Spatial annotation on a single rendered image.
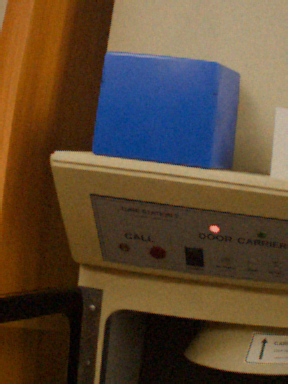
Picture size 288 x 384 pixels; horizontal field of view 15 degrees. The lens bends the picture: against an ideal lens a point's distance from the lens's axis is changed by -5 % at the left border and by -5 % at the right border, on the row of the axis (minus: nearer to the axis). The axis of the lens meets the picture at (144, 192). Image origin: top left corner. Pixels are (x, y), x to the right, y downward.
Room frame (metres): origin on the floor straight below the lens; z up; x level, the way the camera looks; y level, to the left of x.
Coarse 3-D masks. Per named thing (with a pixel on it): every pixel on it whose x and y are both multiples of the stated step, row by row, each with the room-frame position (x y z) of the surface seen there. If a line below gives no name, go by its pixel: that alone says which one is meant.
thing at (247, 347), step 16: (208, 320) 1.09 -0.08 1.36; (208, 336) 1.07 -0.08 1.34; (224, 336) 1.05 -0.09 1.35; (240, 336) 1.04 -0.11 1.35; (256, 336) 1.03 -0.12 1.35; (272, 336) 1.03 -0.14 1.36; (192, 352) 1.07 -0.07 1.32; (208, 352) 1.05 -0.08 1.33; (224, 352) 1.04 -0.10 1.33; (240, 352) 1.03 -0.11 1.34; (256, 352) 1.02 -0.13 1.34; (272, 352) 1.02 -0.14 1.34; (224, 368) 1.03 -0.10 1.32; (240, 368) 1.02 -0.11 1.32; (256, 368) 1.01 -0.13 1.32; (272, 368) 1.01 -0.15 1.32
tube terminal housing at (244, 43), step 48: (144, 0) 1.04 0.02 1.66; (192, 0) 1.03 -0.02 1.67; (240, 0) 1.02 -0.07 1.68; (144, 48) 1.04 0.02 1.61; (192, 48) 1.03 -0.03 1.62; (240, 48) 1.02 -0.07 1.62; (240, 96) 1.01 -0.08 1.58; (240, 144) 1.01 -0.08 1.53; (144, 288) 1.03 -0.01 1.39; (192, 288) 1.02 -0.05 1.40; (240, 288) 1.01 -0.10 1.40
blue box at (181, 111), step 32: (128, 64) 0.93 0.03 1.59; (160, 64) 0.92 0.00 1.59; (192, 64) 0.92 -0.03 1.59; (128, 96) 0.93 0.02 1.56; (160, 96) 0.92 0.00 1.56; (192, 96) 0.92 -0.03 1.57; (224, 96) 0.94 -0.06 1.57; (96, 128) 0.94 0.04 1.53; (128, 128) 0.93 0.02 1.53; (160, 128) 0.92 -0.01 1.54; (192, 128) 0.92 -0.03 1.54; (224, 128) 0.95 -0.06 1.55; (160, 160) 0.92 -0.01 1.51; (192, 160) 0.91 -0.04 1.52; (224, 160) 0.96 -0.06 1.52
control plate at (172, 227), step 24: (96, 216) 0.97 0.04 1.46; (120, 216) 0.96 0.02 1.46; (144, 216) 0.95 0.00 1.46; (168, 216) 0.94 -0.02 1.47; (192, 216) 0.93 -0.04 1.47; (216, 216) 0.93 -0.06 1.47; (240, 216) 0.92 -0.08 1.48; (120, 240) 0.98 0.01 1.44; (144, 240) 0.97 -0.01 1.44; (168, 240) 0.96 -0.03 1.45; (192, 240) 0.96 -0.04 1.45; (216, 240) 0.95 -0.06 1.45; (240, 240) 0.94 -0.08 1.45; (264, 240) 0.93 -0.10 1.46; (144, 264) 1.00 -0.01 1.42; (168, 264) 0.99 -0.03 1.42; (216, 264) 0.97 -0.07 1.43; (240, 264) 0.96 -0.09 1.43; (264, 264) 0.95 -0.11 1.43
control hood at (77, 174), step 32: (64, 160) 0.93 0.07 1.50; (96, 160) 0.93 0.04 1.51; (128, 160) 0.92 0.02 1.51; (64, 192) 0.96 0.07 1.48; (96, 192) 0.95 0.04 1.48; (128, 192) 0.94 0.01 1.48; (160, 192) 0.93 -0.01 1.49; (192, 192) 0.92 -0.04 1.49; (224, 192) 0.91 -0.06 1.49; (256, 192) 0.90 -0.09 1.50; (64, 224) 0.99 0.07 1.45; (96, 256) 1.01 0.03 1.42
